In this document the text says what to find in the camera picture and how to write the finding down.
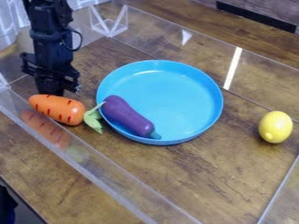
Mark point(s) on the blue round plate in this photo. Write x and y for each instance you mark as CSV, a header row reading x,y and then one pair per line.
x,y
175,95

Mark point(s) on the purple toy eggplant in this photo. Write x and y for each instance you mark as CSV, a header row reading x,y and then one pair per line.
x,y
119,113

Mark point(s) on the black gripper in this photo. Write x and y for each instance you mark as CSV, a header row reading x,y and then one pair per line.
x,y
48,64

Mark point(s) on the clear acrylic enclosure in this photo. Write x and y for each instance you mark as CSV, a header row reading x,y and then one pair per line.
x,y
227,177

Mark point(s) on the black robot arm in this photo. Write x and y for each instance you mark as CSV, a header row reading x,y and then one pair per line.
x,y
51,16

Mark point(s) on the yellow toy lemon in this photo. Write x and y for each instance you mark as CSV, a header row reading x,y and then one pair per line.
x,y
275,127

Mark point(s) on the dark object bottom left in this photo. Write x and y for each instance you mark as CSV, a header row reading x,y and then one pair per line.
x,y
7,206

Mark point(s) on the orange toy carrot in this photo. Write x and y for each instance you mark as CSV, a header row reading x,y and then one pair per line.
x,y
67,111

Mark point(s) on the white lattice curtain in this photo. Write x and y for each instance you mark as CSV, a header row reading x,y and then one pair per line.
x,y
13,18

